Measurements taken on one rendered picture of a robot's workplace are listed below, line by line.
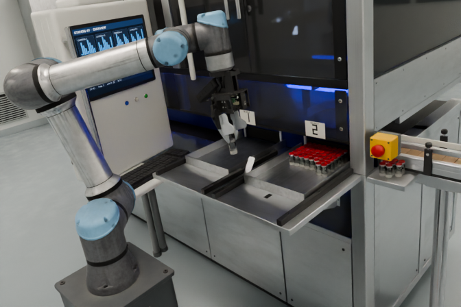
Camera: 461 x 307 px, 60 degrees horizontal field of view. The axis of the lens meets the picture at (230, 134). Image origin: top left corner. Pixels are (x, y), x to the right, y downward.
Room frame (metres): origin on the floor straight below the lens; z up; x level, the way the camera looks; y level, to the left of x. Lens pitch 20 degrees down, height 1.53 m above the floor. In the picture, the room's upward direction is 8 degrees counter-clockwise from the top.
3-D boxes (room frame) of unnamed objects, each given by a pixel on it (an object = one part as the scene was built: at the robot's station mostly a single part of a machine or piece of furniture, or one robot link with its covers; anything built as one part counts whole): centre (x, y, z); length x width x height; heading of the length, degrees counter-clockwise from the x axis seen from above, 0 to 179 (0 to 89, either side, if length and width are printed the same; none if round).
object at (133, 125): (1.83, 0.52, 1.19); 0.50 x 0.19 x 0.78; 142
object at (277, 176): (1.30, -0.24, 0.90); 0.34 x 0.26 x 0.04; 132
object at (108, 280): (0.97, 0.39, 0.84); 0.15 x 0.15 x 0.10
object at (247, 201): (1.38, -0.08, 0.87); 0.70 x 0.48 x 0.02; 42
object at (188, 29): (1.08, 0.11, 1.42); 0.11 x 0.11 x 0.08; 88
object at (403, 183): (1.20, -0.54, 0.87); 0.14 x 0.13 x 0.02; 132
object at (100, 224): (0.98, 0.39, 0.96); 0.13 x 0.12 x 0.14; 178
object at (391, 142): (1.19, -0.50, 1.00); 0.08 x 0.07 x 0.07; 132
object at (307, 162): (1.32, -0.27, 0.90); 0.18 x 0.02 x 0.05; 42
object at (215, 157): (1.55, -0.01, 0.90); 0.34 x 0.26 x 0.04; 132
